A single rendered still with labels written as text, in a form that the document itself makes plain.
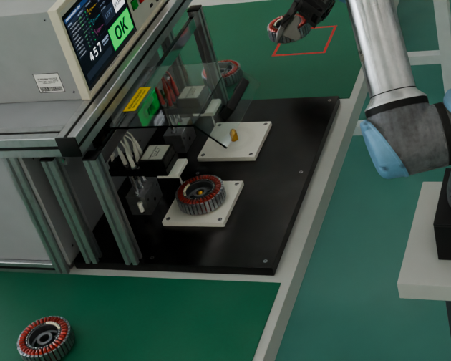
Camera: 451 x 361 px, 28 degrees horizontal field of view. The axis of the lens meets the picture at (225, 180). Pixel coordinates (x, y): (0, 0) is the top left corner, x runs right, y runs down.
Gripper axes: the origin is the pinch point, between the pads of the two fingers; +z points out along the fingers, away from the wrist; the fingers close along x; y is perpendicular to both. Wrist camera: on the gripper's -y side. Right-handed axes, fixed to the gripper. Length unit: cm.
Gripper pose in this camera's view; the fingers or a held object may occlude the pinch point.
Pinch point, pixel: (288, 29)
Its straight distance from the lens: 238.0
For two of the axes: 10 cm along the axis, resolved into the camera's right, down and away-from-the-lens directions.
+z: -2.8, 5.6, 7.8
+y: 7.8, 6.1, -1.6
